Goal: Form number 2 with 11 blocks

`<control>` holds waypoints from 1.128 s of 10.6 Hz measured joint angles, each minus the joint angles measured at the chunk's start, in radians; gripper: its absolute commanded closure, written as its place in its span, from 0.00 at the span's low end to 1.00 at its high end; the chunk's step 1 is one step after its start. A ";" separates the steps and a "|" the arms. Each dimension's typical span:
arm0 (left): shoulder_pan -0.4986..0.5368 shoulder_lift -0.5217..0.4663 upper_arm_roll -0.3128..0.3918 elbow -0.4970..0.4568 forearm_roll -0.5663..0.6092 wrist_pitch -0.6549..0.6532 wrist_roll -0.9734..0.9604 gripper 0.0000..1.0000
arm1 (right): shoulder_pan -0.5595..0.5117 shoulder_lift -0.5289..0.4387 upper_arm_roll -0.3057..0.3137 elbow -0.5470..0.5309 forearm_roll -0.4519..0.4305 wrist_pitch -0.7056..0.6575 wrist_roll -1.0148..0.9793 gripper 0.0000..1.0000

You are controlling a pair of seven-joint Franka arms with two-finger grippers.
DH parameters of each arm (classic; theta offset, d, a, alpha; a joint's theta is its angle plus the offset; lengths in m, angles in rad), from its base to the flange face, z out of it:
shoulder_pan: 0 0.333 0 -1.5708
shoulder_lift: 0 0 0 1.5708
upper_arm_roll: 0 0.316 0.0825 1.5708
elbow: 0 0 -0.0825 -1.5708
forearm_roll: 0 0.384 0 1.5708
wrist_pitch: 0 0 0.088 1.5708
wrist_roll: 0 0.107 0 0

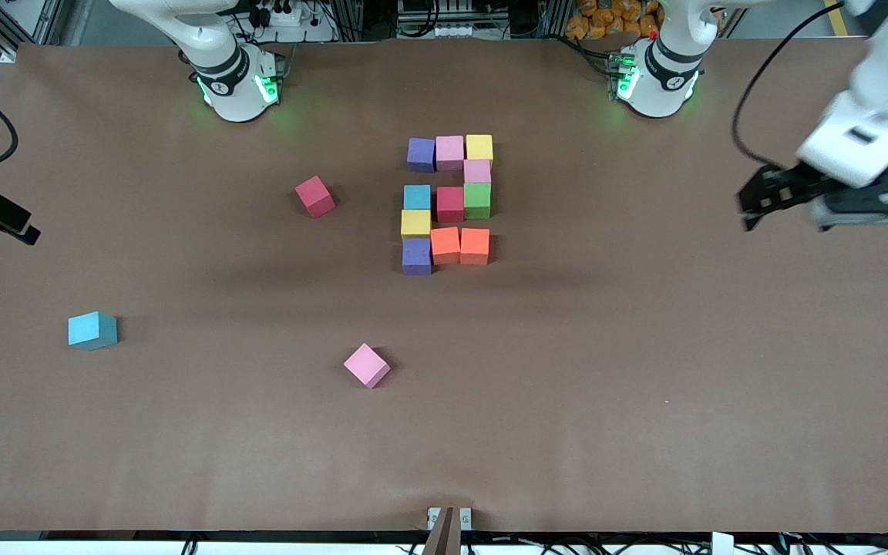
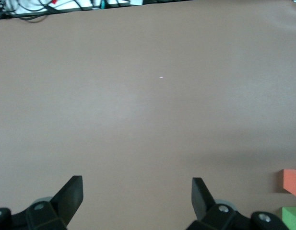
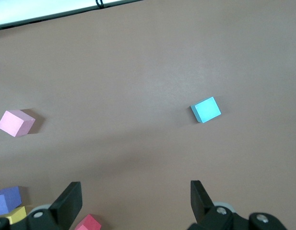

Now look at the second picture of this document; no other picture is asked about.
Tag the orange foam cube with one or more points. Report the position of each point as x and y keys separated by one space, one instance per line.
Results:
x=292 y=182

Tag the green foam cube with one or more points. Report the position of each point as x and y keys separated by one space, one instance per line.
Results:
x=292 y=219

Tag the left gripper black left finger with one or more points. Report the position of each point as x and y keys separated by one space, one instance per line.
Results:
x=71 y=196

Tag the brown table cover sheet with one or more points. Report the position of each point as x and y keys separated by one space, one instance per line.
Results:
x=147 y=95

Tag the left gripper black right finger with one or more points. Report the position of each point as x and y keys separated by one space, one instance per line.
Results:
x=200 y=198

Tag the small white box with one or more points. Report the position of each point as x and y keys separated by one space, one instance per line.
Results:
x=137 y=2

